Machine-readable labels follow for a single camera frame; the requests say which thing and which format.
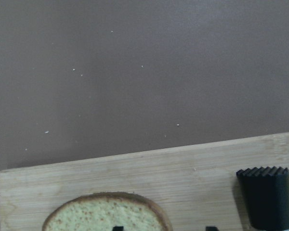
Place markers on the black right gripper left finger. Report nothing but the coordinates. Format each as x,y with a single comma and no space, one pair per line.
117,228

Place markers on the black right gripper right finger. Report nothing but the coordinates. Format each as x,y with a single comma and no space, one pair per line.
211,228

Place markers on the bread slice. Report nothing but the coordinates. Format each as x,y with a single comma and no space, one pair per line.
104,210

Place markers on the bamboo cutting board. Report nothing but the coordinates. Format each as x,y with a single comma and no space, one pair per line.
196,185

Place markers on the steel muddler black tip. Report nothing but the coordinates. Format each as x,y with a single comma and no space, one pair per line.
266,196

